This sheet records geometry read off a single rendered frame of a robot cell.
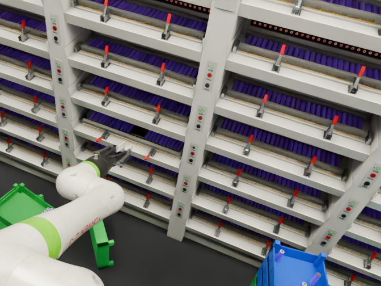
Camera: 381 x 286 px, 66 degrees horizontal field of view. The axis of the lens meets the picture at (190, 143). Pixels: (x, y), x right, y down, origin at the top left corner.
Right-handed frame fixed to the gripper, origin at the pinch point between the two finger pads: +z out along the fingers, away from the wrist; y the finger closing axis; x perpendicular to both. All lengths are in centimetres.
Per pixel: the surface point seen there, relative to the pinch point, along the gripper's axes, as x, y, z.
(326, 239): 18, -98, 18
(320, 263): 15, -92, -4
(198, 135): -12.8, -28.7, 10.7
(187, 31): -53, -14, 8
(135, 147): 7.3, 2.2, 17.8
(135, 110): -12.5, 4.8, 15.2
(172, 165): 8.6, -19.2, 15.8
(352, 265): 27, -114, 20
